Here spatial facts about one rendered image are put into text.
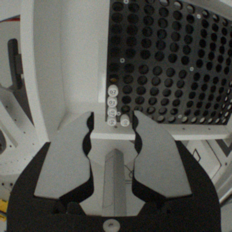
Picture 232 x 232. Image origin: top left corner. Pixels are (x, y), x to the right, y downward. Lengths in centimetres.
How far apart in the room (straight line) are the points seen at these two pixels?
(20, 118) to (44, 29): 32
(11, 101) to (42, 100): 27
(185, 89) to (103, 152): 132
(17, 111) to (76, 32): 30
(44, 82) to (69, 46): 8
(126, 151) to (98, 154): 28
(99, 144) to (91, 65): 121
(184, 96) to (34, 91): 20
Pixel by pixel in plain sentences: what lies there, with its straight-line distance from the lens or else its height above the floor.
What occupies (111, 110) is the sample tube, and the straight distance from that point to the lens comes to 19.
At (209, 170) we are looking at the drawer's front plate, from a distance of 35.
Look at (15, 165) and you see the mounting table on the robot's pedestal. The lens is 69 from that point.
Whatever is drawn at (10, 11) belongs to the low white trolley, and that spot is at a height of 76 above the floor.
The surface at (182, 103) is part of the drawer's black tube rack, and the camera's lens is 22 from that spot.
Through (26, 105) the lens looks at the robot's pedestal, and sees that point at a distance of 62.
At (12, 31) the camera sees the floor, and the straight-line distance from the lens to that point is 137.
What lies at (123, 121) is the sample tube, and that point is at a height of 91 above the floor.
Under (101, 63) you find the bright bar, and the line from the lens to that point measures 24.
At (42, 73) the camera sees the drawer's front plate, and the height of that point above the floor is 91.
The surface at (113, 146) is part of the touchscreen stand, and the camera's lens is 142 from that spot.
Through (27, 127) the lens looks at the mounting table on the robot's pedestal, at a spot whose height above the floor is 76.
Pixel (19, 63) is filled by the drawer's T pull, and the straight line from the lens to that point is 21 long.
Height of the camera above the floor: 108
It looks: 59 degrees down
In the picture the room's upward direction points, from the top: 180 degrees clockwise
